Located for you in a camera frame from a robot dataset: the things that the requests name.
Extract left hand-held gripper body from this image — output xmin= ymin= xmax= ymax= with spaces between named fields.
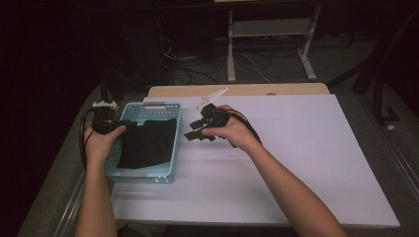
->
xmin=91 ymin=100 xmax=129 ymax=135

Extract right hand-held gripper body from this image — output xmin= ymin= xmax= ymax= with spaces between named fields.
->
xmin=196 ymin=87 xmax=231 ymax=130

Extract black pants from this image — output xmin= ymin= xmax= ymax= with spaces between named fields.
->
xmin=118 ymin=118 xmax=178 ymax=170

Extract light blue plastic basket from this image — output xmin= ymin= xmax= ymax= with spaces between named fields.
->
xmin=104 ymin=101 xmax=183 ymax=185

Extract person's left hand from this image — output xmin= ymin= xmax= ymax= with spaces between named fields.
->
xmin=83 ymin=120 xmax=128 ymax=166

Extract person's right hand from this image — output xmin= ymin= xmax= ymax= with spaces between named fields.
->
xmin=201 ymin=104 xmax=263 ymax=153

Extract wooden table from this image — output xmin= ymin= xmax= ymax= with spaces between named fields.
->
xmin=146 ymin=82 xmax=331 ymax=99

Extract white table board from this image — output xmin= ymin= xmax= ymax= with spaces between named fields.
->
xmin=110 ymin=94 xmax=401 ymax=229

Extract white metal stand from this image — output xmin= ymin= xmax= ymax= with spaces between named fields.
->
xmin=226 ymin=4 xmax=322 ymax=84

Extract black metal stand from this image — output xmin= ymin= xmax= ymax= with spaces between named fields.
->
xmin=329 ymin=9 xmax=419 ymax=125

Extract left hand-held gripper black cable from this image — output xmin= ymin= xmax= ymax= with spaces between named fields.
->
xmin=78 ymin=108 xmax=99 ymax=171

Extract hand-held gripper black cable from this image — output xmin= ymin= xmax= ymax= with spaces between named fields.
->
xmin=78 ymin=108 xmax=99 ymax=171
xmin=226 ymin=109 xmax=264 ymax=149

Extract right hand-held gripper black cable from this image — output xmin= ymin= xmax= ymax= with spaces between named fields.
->
xmin=226 ymin=109 xmax=264 ymax=149

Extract tangle of black floor cables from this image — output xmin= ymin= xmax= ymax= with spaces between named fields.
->
xmin=160 ymin=45 xmax=275 ymax=85

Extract metal floor rail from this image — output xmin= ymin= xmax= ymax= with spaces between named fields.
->
xmin=53 ymin=105 xmax=122 ymax=237
xmin=357 ymin=95 xmax=419 ymax=198

